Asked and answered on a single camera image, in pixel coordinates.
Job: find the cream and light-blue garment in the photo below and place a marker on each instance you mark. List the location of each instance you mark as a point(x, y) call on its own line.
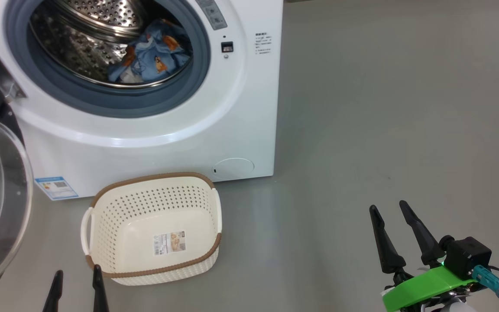
point(131, 78)

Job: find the stainless steel washing machine drum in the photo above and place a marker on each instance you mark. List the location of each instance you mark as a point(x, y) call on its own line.
point(72, 52)

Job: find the blue energy label sticker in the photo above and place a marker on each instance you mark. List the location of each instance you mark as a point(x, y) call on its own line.
point(56, 187)

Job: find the round white filter cover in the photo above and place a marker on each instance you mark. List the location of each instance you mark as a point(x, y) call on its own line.
point(233, 167)

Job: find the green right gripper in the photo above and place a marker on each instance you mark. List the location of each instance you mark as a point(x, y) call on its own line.
point(422, 288)

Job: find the blue cartoon print garment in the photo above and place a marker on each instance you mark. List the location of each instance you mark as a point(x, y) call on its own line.
point(158, 52)

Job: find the white front-load washing machine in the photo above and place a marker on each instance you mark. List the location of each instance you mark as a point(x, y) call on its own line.
point(167, 143)

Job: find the cream perforated basket brown rim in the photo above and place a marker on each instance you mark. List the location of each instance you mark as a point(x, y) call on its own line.
point(124, 216)

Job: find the paper basket product sticker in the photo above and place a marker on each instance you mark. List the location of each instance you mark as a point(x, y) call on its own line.
point(169, 243)

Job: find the black-rimmed glass washer door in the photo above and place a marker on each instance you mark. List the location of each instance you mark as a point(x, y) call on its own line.
point(2, 216)

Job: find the teal right camera connector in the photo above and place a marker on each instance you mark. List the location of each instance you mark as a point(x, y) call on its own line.
point(485, 277)

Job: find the grey info strip label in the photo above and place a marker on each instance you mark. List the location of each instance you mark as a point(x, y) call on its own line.
point(215, 15)

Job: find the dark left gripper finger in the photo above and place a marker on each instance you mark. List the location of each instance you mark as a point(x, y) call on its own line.
point(99, 294)
point(54, 299)

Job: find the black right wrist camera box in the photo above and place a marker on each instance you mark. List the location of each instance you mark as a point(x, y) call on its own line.
point(468, 255)

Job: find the black door lock socket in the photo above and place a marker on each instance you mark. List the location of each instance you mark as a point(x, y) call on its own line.
point(227, 47)

